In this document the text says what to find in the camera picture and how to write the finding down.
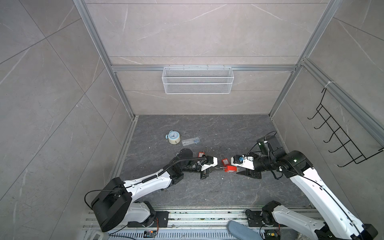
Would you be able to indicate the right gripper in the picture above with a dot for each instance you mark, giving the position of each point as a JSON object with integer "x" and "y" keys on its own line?
{"x": 250, "y": 172}

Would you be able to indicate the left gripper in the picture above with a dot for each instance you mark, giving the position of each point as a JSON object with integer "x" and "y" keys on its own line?
{"x": 205, "y": 174}

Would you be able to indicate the red padlock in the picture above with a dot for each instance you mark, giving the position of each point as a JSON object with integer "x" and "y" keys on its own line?
{"x": 231, "y": 169}
{"x": 224, "y": 160}
{"x": 202, "y": 153}

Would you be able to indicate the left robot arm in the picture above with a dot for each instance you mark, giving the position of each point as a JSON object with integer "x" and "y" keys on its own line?
{"x": 118, "y": 200}

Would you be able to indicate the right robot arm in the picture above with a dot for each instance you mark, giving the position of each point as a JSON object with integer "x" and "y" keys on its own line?
{"x": 338, "y": 222}

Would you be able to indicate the blue slipper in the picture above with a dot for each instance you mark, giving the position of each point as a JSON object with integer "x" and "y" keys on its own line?
{"x": 242, "y": 232}

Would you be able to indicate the aluminium rail front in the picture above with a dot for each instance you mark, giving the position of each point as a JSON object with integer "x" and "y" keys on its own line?
{"x": 205, "y": 218}

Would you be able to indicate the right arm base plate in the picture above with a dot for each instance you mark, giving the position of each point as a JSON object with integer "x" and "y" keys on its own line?
{"x": 261, "y": 218}

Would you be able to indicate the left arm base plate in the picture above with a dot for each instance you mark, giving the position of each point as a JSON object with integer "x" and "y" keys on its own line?
{"x": 160, "y": 219}

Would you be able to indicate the white wire basket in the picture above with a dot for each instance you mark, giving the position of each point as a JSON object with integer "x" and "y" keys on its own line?
{"x": 197, "y": 80}

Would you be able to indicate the black wire hook rack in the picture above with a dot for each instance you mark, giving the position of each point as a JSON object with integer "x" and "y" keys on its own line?
{"x": 340, "y": 134}

